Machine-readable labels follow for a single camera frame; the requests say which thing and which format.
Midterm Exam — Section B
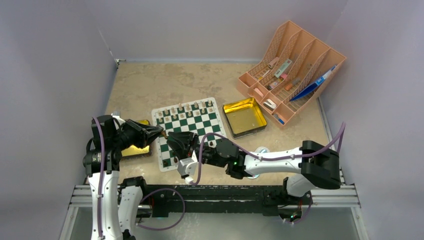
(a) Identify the dark chess piece fourteenth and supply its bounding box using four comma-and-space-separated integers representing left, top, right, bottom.
161, 131, 168, 139

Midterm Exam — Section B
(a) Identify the left gold tin tray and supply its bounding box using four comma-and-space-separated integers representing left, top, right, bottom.
118, 119, 152, 159

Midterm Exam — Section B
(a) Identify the right gold tin tray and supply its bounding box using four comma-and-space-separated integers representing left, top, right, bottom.
222, 97, 268, 139

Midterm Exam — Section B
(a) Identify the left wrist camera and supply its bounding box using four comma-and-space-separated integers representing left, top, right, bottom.
111, 110, 123, 121

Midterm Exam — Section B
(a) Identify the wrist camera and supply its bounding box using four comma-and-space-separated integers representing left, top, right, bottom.
111, 110, 123, 121
177, 156, 198, 185

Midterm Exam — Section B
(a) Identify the white stapler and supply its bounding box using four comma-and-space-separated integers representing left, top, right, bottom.
262, 98, 277, 112

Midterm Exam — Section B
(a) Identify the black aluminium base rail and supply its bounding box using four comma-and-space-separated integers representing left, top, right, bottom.
67, 184, 361, 220

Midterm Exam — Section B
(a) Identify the purple cable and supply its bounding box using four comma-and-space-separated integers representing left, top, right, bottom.
92, 116, 186, 240
189, 121, 347, 186

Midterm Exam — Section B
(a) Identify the green white chess board mat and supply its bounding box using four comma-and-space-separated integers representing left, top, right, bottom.
151, 97, 227, 172

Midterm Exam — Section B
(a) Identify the peach plastic file organizer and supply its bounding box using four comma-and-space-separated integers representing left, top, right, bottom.
236, 20, 347, 127

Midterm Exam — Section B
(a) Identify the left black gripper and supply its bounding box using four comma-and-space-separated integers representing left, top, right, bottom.
111, 118, 163, 150

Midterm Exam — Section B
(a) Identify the white chess pieces row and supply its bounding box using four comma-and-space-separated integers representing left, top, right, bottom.
151, 98, 219, 124

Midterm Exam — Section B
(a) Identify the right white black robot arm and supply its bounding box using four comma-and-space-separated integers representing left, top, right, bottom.
166, 131, 342, 204

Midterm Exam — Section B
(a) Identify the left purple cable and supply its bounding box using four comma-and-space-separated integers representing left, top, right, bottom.
92, 116, 186, 240

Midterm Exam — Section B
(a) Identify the blue packaged toy blister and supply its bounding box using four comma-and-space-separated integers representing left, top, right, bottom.
247, 146, 270, 180

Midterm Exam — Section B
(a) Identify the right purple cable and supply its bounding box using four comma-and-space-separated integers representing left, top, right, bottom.
189, 121, 347, 186

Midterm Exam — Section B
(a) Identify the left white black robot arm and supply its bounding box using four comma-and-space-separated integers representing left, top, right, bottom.
83, 115, 164, 240

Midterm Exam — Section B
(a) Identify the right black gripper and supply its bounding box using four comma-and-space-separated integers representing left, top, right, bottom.
166, 132, 227, 168

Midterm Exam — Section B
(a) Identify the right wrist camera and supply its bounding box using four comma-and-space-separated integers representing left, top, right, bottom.
177, 156, 198, 185

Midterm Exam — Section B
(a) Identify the teal white box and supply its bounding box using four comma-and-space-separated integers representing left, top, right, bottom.
274, 58, 293, 78

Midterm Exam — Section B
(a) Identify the gold tin tray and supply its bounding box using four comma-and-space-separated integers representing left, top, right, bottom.
222, 97, 268, 139
118, 119, 152, 159

